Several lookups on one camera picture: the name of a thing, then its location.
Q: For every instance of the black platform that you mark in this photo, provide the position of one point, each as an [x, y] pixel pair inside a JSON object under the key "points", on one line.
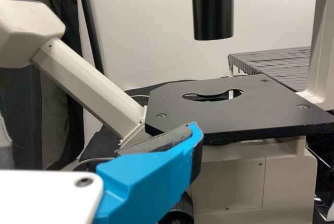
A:
{"points": [[281, 64]]}

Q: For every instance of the cream microscope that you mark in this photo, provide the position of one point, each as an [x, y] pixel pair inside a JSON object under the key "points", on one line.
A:
{"points": [[78, 77]]}

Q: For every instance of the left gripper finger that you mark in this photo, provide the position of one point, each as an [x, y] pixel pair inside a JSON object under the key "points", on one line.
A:
{"points": [[146, 182]]}

